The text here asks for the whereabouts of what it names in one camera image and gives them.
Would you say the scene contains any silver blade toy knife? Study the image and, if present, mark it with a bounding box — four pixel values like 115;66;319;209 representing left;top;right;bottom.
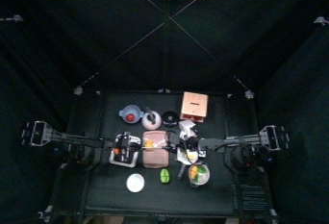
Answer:
138;139;170;147

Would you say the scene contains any green toy starfruit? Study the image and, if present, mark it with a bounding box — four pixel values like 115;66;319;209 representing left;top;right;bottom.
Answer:
160;167;172;184

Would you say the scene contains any white dish rack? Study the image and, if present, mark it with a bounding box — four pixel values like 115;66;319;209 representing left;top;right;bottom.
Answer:
109;131;143;168

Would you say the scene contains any pink plastic tray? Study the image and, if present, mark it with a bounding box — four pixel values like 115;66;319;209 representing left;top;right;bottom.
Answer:
142;130;172;169

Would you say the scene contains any black round toy lid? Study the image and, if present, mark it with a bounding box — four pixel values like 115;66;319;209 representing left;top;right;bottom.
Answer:
161;111;181;129

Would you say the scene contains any green toy vegetable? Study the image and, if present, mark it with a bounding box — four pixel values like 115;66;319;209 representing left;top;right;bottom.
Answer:
197;165;209;182

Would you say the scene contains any blue toy bowl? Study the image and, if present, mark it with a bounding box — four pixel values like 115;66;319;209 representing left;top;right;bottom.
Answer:
118;104;146;125

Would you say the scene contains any white toy pot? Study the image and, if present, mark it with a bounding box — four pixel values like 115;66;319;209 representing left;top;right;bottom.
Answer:
188;162;213;188

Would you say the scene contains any white round plate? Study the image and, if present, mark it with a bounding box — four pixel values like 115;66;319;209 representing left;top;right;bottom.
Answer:
126;173;148;193

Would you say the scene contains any wooden drawer box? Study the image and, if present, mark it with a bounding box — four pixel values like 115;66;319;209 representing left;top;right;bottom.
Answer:
180;91;210;123

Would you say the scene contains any white printed label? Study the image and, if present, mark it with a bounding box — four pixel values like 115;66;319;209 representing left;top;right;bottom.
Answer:
240;184;271;213

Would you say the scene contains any white pan grey handle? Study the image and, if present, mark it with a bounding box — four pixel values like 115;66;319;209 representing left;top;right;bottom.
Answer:
176;147;202;181

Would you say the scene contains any metal frame clamp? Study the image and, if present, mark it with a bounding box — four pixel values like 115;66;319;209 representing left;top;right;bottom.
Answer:
0;14;24;23
313;16;329;26

